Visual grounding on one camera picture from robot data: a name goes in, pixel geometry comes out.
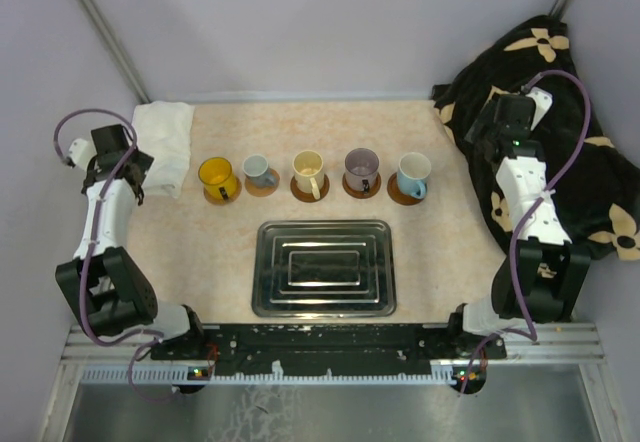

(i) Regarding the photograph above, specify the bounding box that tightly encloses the white and blue cup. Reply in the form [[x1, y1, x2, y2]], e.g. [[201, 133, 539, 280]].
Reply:
[[397, 152, 432, 200]]

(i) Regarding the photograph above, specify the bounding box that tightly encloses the yellow cup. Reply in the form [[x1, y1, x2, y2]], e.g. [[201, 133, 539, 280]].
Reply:
[[198, 157, 238, 202]]

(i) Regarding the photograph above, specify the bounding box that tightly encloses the woven coaster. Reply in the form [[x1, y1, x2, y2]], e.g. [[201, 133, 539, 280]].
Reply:
[[244, 169, 280, 197], [202, 180, 243, 206]]

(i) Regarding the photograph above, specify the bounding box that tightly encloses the wooden coaster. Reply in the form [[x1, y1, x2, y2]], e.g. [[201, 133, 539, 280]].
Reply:
[[290, 175, 330, 203], [387, 171, 427, 206], [342, 174, 382, 199]]

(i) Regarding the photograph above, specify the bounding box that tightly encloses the small clear grey cup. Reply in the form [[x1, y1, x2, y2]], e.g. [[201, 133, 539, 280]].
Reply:
[[243, 154, 277, 188]]

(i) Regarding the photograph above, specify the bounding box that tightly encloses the purple glass mug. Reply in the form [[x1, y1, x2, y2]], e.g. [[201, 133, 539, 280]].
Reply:
[[345, 148, 379, 195]]

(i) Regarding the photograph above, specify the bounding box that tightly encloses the cream mug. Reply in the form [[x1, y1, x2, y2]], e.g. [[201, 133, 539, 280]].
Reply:
[[292, 150, 325, 200]]

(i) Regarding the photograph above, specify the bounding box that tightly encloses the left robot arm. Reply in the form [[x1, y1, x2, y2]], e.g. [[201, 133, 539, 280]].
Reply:
[[55, 125, 208, 360]]

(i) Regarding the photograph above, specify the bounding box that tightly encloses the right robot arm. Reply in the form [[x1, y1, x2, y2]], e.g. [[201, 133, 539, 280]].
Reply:
[[446, 87, 591, 358]]

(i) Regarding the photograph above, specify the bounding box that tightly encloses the white folded cloth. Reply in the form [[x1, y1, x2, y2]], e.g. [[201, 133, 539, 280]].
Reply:
[[132, 101, 195, 199]]

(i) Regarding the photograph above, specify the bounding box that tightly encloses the steel tray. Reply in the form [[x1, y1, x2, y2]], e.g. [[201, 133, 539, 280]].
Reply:
[[252, 219, 397, 319]]

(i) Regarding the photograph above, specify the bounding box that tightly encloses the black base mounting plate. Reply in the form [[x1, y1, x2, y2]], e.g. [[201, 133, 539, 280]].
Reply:
[[151, 323, 482, 376]]

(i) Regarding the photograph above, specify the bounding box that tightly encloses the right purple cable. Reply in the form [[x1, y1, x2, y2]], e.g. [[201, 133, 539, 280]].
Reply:
[[457, 69, 593, 396]]

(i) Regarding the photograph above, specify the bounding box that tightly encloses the aluminium rail frame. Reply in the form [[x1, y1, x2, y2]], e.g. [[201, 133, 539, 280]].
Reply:
[[41, 323, 631, 441]]

